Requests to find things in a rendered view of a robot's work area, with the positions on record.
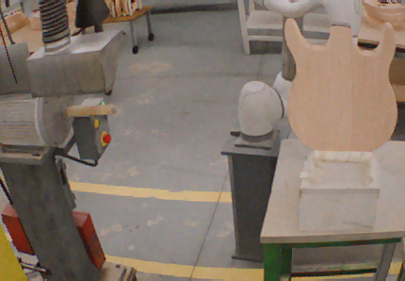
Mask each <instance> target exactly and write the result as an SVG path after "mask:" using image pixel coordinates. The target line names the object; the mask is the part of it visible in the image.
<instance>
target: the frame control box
mask: <svg viewBox="0 0 405 281"><path fill-rule="evenodd" d="M104 100H105V99H104V98H96V99H85V101H84V102H83V103H82V104H81V105H80V106H100V105H101V103H102V102H104V104H105V101H104ZM92 116H93V115H73V118H74V121H73V122H72V126H73V131H74V137H75V140H76V144H77V150H78V153H79V156H80V158H81V159H92V160H94V162H95V163H89V162H86V161H85V160H81V159H79V158H77V157H73V156H71V155H68V154H67V155H66V156H62V157H66V158H70V159H72V160H75V161H78V162H80V163H82V164H86V165H88V166H91V167H95V166H97V165H98V160H99V159H100V158H101V156H102V155H103V153H104V152H105V149H106V147H107V146H108V145H109V144H106V143H105V141H104V136H105V135H106V134H109V135H110V137H111V134H110V130H109V127H110V126H109V122H108V119H107V115H106V116H104V114H100V115H97V116H96V119H95V120H94V119H93V118H92ZM96 120H97V121H98V126H97V127H96V125H95V122H96Z"/></svg>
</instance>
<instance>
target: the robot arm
mask: <svg viewBox="0 0 405 281"><path fill-rule="evenodd" d="M253 1H254V2H255V3H256V4H258V5H259V6H262V7H263V8H267V9H268V10H270V11H273V12H276V13H279V14H281V15H283V18H282V19H283V26H282V29H283V34H282V38H283V44H282V48H283V53H282V60H283V62H282V71H281V72H280V73H279V74H278V75H277V78H276V80H275V82H274V83H273V84H274V87H271V88H270V87H269V86H268V85H266V83H264V82H259V81H253V82H250V83H249V82H247V83H246V85H245V86H244V87H243V88H242V89H241V92H240V93H239V96H238V101H237V104H238V115H239V122H240V127H241V128H232V129H231V132H230V134H231V135H232V136H236V137H239V138H238V139H237V140H236V141H235V147H248V148H257V149H265V150H271V149H272V145H273V143H274V141H275V139H276V137H277V134H278V133H280V129H279V128H277V127H273V125H274V124H275V123H276V122H277V121H278V120H280V119H284V118H288V112H287V100H288V96H289V90H290V87H291V85H292V84H291V83H292V82H293V80H294V78H295V75H296V73H297V70H296V63H295V60H294V58H293V55H292V54H291V52H290V51H289V49H288V48H287V45H286V43H285V38H284V28H285V23H286V20H287V19H288V18H291V19H294V20H295V22H296V24H297V26H298V28H299V30H300V34H301V36H302V37H303V33H304V32H303V27H304V25H303V21H304V18H303V15H305V14H308V13H309V12H312V11H314V10H317V9H318V8H322V7H324V8H325V9H326V12H327V13H328V15H329V16H330V18H331V20H332V21H333V22H341V23H348V24H349V23H350V24H351V27H352V34H353V36H352V38H353V40H354V42H356V44H357V43H358V42H357V40H358V35H359V34H358V33H359V29H360V27H361V21H362V10H363V9H362V6H363V5H362V0H253Z"/></svg>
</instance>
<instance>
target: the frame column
mask: <svg viewBox="0 0 405 281"><path fill-rule="evenodd" d="M0 169H1V171H2V175H3V176H4V179H5V181H6V185H7V187H8V192H9V193H10V197H11V200H12V201H13V205H14V207H15V208H16V211H17V214H18V216H19V218H20V221H21V224H22V226H23V228H24V231H25V233H26V236H27V237H28V240H29V241H30V244H31V247H32V249H33V251H34V253H35V254H36V257H37V259H38V261H39V263H40V266H41V267H44V268H46V269H49V270H50V271H51V273H52V275H47V274H46V280H47V281H97V280H98V277H99V275H100V272H101V271H99V270H97V268H96V267H95V266H94V265H93V264H92V262H91V261H90V259H89V255H88V253H87V251H86V248H85V246H84V243H83V241H82V239H81V237H80V234H79V232H78V229H77V227H76V224H75V221H74V218H73V214H72V211H71V209H70V205H69V203H68V200H67V198H66V195H65V192H64V189H63V186H62V182H61V179H60V176H59V174H58V171H57V164H56V162H55V159H54V153H53V152H52V154H51V155H50V156H49V157H48V159H47V160H46V161H45V162H44V165H42V166H41V165H24V164H19V163H7V162H0Z"/></svg>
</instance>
